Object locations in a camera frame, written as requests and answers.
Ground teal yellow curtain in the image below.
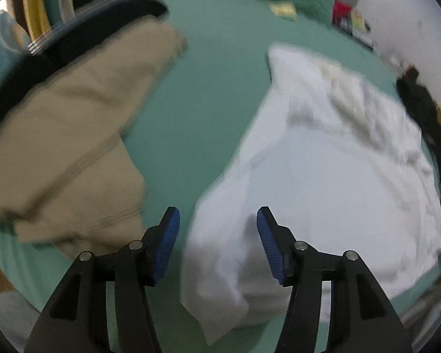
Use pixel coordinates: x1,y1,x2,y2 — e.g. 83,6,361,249
23,0,62,41

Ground beige folded garment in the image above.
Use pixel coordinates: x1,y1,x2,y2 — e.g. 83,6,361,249
0,17,186,258

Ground black clothes pile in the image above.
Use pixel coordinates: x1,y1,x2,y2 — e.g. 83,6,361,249
396,66,441,183

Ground black garment under beige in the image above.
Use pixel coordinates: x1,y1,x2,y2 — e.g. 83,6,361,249
0,0,169,124

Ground white t-shirt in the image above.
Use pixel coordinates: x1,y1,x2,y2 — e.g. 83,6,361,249
181,43,441,344

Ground books on bedside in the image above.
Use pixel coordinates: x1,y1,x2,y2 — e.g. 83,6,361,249
332,0,374,51

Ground green bed sheet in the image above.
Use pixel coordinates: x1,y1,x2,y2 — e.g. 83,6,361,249
0,0,441,353

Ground yellow green packet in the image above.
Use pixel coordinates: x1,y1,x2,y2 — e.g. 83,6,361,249
268,2,298,21

